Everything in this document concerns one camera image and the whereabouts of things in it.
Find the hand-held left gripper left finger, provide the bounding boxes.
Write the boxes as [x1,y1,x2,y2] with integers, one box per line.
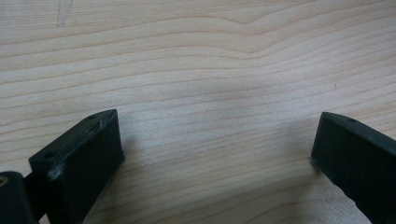
[28,108,126,224]

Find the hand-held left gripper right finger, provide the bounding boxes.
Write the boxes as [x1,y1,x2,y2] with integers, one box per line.
[310,111,396,224]

